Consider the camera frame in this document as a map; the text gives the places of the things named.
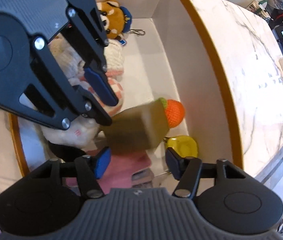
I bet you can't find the white striped plush toy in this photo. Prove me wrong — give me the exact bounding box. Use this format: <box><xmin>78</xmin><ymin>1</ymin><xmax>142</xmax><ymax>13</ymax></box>
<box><xmin>40</xmin><ymin>77</ymin><xmax>124</xmax><ymax>149</ymax></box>

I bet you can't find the red panda plush toy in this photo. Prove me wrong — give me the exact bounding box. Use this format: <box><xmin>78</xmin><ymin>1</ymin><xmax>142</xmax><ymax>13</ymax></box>
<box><xmin>97</xmin><ymin>0</ymin><xmax>133</xmax><ymax>41</ymax></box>

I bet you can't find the orange crochet carrot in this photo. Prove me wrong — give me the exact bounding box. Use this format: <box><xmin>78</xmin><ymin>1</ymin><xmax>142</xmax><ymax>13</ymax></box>
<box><xmin>158</xmin><ymin>98</ymin><xmax>185</xmax><ymax>128</ymax></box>

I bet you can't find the orange cardboard storage box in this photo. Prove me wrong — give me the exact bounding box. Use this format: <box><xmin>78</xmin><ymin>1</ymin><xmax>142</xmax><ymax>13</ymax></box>
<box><xmin>7</xmin><ymin>0</ymin><xmax>244</xmax><ymax>190</ymax></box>

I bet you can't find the gold cardboard box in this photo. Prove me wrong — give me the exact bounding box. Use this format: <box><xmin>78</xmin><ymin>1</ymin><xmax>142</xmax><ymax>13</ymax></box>
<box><xmin>101</xmin><ymin>100</ymin><xmax>170</xmax><ymax>155</ymax></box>

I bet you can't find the yellow plastic toy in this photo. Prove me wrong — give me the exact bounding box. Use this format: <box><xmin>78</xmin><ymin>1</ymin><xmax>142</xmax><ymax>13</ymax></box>
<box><xmin>163</xmin><ymin>135</ymin><xmax>198</xmax><ymax>158</ymax></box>

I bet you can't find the white crochet bunny plush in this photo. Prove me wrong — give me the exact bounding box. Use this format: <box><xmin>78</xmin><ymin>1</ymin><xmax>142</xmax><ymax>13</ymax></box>
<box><xmin>48</xmin><ymin>34</ymin><xmax>124</xmax><ymax>85</ymax></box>

